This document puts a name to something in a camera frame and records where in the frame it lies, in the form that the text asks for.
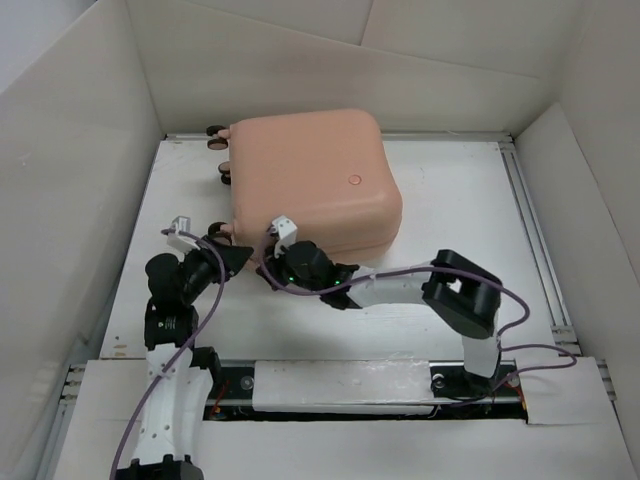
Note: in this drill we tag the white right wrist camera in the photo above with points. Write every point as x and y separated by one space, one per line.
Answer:
284 231

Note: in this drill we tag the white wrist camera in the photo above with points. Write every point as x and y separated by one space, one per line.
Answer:
178 235
284 231

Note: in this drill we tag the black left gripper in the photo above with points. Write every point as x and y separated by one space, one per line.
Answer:
234 256

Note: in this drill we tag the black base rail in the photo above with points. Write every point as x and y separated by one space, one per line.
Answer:
365 390

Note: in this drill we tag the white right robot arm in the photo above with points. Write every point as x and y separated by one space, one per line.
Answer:
465 296

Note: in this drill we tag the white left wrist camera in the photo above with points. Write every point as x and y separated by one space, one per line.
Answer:
178 235

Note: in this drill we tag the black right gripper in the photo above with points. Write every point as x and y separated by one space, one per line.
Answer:
276 264

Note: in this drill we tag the pink hard-shell suitcase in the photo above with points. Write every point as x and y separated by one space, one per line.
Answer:
326 171

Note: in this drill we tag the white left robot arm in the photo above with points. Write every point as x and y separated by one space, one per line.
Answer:
159 442

